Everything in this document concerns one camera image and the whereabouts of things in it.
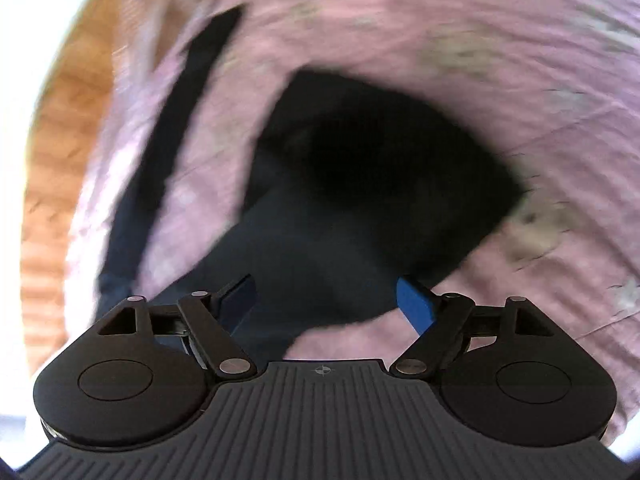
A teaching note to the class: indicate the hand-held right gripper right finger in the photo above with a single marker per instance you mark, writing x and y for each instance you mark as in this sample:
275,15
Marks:
415,306

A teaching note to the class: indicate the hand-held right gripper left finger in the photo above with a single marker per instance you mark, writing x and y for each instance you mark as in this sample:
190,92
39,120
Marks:
239,302

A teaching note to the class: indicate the navy pants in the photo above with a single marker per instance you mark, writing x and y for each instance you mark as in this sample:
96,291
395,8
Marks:
350,200

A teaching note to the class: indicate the wooden bed board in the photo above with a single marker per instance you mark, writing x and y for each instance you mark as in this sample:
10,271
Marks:
65,120

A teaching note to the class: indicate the pink printed bedsheet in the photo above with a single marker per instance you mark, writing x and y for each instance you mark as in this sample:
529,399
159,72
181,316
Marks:
450,35

